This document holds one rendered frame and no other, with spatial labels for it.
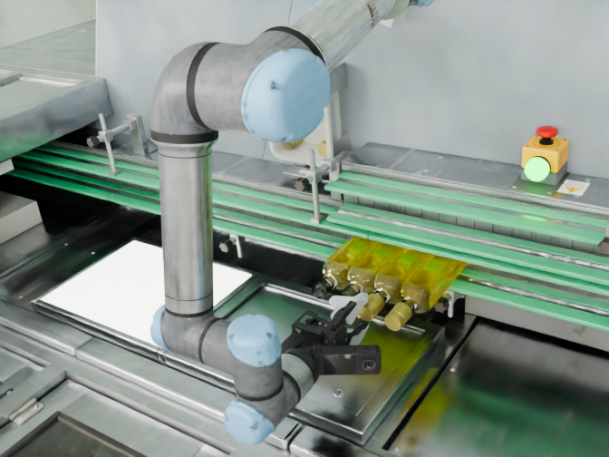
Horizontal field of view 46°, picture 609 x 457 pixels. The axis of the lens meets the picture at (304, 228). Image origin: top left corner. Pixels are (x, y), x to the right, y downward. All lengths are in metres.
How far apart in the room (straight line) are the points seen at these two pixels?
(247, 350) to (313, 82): 0.38
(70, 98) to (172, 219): 1.10
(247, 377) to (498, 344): 0.63
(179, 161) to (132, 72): 1.09
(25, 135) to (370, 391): 1.15
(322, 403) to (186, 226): 0.47
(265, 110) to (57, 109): 1.26
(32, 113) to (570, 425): 1.48
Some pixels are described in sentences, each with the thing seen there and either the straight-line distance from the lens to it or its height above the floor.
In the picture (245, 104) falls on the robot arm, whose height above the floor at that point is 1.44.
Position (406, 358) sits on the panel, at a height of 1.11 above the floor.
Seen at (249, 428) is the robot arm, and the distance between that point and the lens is 1.10.
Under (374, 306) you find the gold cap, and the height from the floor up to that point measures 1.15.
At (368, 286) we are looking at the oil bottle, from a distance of 1.39.
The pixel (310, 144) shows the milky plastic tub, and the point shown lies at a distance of 1.72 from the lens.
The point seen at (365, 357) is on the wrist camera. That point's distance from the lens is 1.20.
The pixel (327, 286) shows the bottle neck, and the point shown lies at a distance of 1.39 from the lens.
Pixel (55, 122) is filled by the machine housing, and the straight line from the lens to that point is 2.08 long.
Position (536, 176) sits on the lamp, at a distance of 1.40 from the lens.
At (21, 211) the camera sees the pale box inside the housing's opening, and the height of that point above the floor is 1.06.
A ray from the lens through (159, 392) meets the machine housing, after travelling 1.45.
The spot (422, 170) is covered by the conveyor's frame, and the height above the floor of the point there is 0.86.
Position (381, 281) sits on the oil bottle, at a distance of 1.36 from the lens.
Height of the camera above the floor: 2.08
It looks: 45 degrees down
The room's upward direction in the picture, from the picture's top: 129 degrees counter-clockwise
